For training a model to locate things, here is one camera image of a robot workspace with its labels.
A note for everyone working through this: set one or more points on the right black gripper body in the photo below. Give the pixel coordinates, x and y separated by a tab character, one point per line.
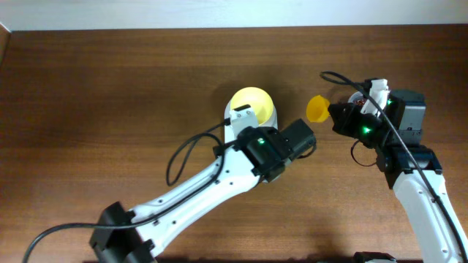
366	126

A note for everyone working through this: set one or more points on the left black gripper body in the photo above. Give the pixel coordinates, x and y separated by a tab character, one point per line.
270	136

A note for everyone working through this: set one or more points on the red beans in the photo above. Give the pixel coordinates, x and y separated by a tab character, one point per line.
361	102

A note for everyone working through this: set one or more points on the yellow measuring scoop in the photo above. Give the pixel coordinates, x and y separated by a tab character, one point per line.
317	109

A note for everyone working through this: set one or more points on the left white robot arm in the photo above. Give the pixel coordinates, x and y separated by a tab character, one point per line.
250	156

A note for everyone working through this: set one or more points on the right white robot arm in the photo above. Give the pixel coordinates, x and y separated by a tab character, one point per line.
412	170

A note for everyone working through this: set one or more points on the white digital kitchen scale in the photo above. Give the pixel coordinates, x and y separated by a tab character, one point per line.
228	133

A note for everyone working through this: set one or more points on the yellow plastic bowl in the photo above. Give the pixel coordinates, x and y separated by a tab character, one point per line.
258	99

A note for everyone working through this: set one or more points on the clear plastic food container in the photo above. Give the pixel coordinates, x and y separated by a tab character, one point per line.
356	96

